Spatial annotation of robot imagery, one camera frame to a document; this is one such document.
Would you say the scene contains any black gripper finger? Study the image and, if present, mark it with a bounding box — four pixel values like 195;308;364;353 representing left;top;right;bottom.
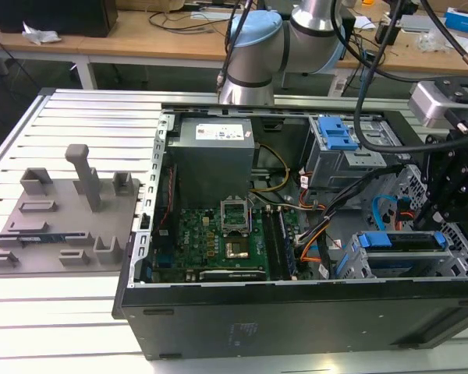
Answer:
440;182;468;224
415;134;448;231

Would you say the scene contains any hard disk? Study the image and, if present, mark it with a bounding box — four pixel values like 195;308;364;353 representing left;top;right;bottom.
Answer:
356;231;449;252

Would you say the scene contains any grey metal disk bay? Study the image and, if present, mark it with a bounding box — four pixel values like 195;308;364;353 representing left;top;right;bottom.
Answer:
346;231;468;280

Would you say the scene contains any black RAM slot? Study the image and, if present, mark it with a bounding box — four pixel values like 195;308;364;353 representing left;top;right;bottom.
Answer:
261;208;278;281
279;208;298;281
273;208;290;281
267;208;284;281

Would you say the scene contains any grey metal drive cage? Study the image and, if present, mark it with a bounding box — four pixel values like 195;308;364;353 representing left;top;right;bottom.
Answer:
307;115;399;192

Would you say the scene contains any blue plastic drive latch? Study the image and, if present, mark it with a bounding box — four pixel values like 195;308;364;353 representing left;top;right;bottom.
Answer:
318;116;359;153

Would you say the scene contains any blue cardboard box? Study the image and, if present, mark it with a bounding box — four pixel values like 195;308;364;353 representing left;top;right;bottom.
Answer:
443;5;468;30

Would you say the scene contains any grey flat device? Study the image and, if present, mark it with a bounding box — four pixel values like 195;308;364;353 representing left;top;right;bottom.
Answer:
399;13;445;34

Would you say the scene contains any black PC case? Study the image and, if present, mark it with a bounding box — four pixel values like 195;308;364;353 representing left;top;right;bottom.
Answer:
112;99;468;362

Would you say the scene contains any square chipset chip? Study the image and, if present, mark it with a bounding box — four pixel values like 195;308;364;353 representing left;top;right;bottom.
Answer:
225;241;250;260

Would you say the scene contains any metal socket cover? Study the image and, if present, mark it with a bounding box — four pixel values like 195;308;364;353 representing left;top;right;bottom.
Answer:
221;199;250;236

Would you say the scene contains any black graphics card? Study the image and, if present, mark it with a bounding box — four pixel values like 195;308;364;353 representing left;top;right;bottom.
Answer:
198;267;268;282

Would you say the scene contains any grey power supply box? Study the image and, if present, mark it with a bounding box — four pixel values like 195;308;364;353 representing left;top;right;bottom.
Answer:
167;116;258;196

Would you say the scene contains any green motherboard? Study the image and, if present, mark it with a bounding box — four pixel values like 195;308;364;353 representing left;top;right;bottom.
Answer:
151;206;301;284

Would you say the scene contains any wooden workbench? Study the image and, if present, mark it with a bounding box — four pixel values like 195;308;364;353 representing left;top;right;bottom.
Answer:
0;0;468;75

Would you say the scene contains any grey parts rack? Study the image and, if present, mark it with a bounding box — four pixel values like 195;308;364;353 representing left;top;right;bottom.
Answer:
0;143;142;278

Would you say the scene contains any RAM stick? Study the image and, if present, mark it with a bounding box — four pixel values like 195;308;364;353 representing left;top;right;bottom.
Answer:
17;232;69;243

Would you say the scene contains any black equipment case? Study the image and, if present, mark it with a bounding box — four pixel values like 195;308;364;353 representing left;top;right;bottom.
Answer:
0;0;119;39

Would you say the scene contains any white crumpled paper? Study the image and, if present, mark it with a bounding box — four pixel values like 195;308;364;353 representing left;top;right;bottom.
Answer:
21;21;63;44

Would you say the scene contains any orange black disk wire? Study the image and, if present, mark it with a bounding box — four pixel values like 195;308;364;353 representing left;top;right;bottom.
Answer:
395;196;414;231

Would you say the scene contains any blue flat data wire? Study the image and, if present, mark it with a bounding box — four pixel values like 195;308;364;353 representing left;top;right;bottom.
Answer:
372;192;397;234

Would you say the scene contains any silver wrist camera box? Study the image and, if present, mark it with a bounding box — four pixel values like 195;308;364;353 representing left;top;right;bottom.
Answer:
408;80;456;128

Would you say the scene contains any black sleeved power wire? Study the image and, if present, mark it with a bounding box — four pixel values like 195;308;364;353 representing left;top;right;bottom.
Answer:
319;163;409;227

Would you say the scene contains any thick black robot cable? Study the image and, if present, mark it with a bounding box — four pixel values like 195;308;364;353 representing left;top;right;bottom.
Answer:
353;0;453;153

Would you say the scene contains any orange multicolour wire bundle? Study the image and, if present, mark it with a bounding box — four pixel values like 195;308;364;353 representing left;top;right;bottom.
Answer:
294;202;336;270

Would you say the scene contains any black cable copper end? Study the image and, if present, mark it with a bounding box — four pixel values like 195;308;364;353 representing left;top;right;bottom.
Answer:
420;0;468;77

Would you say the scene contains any yellow black wire bundle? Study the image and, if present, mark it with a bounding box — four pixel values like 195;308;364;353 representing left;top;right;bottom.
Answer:
249;143;292;194

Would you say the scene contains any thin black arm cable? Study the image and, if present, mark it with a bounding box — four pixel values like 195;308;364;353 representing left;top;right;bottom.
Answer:
217;0;254;94

